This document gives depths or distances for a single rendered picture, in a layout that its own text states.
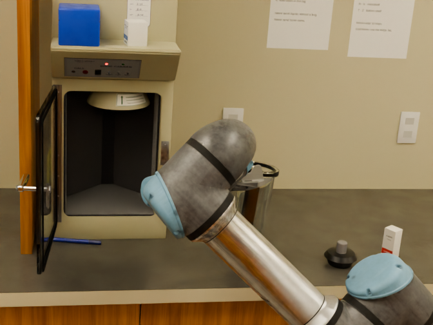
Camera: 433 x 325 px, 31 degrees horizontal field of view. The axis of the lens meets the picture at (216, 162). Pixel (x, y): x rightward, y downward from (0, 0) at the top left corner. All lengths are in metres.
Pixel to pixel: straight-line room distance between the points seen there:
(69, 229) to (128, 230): 0.16
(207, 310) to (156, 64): 0.65
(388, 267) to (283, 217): 1.00
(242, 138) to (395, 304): 0.42
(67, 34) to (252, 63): 0.82
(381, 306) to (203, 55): 1.29
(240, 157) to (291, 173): 1.33
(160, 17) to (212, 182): 0.78
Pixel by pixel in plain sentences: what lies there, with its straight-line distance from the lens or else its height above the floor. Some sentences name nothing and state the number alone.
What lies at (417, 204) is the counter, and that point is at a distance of 2.71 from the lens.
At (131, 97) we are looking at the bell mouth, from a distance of 2.13.
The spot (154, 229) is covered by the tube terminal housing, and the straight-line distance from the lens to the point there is 2.23.
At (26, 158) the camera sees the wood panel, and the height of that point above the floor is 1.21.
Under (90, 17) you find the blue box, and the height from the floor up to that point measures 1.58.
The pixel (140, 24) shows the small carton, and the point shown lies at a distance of 1.97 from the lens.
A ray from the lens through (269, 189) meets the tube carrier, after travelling 2.05.
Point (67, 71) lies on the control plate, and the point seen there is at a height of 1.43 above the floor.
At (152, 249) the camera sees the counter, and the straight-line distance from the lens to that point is 2.18.
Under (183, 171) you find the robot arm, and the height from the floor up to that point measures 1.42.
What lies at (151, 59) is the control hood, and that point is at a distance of 1.98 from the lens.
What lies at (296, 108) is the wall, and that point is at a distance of 2.64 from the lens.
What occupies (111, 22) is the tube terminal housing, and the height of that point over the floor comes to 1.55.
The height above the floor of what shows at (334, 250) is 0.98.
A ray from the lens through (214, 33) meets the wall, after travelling 2.53.
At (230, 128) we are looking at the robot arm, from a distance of 1.41.
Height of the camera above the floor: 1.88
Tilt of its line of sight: 19 degrees down
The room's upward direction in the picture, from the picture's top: 4 degrees clockwise
